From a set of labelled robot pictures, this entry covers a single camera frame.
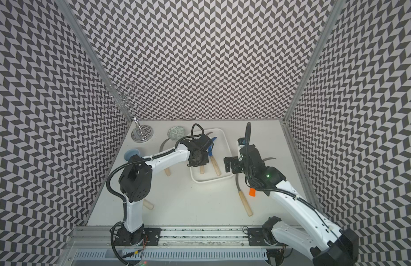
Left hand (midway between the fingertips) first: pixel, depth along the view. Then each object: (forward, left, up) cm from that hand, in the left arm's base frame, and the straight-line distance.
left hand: (203, 163), depth 91 cm
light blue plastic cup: (+6, +42, +2) cm, 43 cm away
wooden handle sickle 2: (-17, -21, -6) cm, 28 cm away
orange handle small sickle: (-14, -26, -6) cm, 30 cm away
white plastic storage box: (+12, -10, -4) cm, 16 cm away
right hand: (-7, -16, +13) cm, 22 cm away
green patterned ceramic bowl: (+26, +20, -4) cm, 34 cm away
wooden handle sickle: (-3, +1, +1) cm, 3 cm away
